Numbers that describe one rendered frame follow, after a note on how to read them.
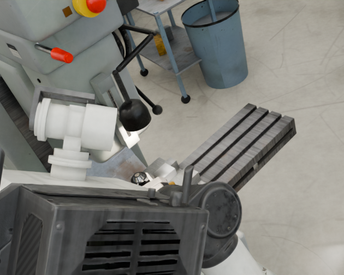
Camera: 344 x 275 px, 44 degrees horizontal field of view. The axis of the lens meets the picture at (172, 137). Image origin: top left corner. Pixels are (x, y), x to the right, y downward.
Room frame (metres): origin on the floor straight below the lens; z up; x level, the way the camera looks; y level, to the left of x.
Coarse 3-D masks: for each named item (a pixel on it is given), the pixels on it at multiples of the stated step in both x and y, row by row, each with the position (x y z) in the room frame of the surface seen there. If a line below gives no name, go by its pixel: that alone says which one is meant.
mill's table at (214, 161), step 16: (240, 112) 1.40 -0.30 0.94; (256, 112) 1.36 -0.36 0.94; (272, 112) 1.32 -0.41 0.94; (224, 128) 1.34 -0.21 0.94; (240, 128) 1.31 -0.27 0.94; (256, 128) 1.27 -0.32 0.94; (272, 128) 1.23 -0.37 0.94; (288, 128) 1.22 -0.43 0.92; (208, 144) 1.29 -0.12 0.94; (224, 144) 1.25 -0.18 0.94; (240, 144) 1.22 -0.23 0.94; (256, 144) 1.19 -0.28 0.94; (272, 144) 1.18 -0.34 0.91; (192, 160) 1.23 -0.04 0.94; (208, 160) 1.20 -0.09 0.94; (224, 160) 1.17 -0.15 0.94; (240, 160) 1.13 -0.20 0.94; (256, 160) 1.13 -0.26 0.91; (208, 176) 1.12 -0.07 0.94; (224, 176) 1.09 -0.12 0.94; (240, 176) 1.09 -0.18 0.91
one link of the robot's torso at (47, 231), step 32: (0, 160) 0.39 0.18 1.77; (0, 192) 0.40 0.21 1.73; (32, 192) 0.38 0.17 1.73; (64, 192) 0.38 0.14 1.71; (96, 192) 0.40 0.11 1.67; (128, 192) 0.42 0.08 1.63; (0, 224) 0.38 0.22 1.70; (32, 224) 0.34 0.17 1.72; (64, 224) 0.30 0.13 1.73; (96, 224) 0.31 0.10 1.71; (128, 224) 0.32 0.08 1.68; (160, 224) 0.33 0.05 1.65; (192, 224) 0.34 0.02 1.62; (0, 256) 0.36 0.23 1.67; (32, 256) 0.31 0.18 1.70; (64, 256) 0.29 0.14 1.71; (96, 256) 0.47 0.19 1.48; (128, 256) 0.30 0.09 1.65; (160, 256) 0.31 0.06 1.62; (192, 256) 0.32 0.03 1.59
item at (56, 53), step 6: (36, 48) 0.86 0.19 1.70; (42, 48) 0.84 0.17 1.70; (48, 48) 0.82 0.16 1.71; (54, 48) 0.79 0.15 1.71; (54, 54) 0.78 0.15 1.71; (60, 54) 0.76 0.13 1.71; (66, 54) 0.75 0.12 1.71; (60, 60) 0.76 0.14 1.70; (66, 60) 0.75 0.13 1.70; (72, 60) 0.76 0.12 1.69
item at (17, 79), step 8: (0, 64) 1.16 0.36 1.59; (8, 64) 1.11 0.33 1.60; (0, 72) 1.20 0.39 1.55; (8, 72) 1.11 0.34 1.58; (16, 72) 1.07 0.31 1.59; (24, 72) 1.07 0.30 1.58; (8, 80) 1.16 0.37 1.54; (16, 80) 1.08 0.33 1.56; (24, 80) 1.07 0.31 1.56; (16, 88) 1.13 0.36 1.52; (24, 88) 1.07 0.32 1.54; (32, 88) 1.07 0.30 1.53; (16, 96) 1.19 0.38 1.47; (24, 96) 1.11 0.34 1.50; (32, 96) 1.07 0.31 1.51; (24, 104) 1.16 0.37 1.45
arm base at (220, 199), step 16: (160, 192) 0.56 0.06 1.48; (208, 192) 0.47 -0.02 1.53; (224, 192) 0.47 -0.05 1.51; (208, 208) 0.45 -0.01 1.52; (224, 208) 0.45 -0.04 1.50; (240, 208) 0.46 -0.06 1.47; (208, 224) 0.43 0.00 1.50; (224, 224) 0.44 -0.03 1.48; (208, 240) 0.42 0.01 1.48; (224, 240) 0.43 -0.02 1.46; (208, 256) 0.41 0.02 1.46
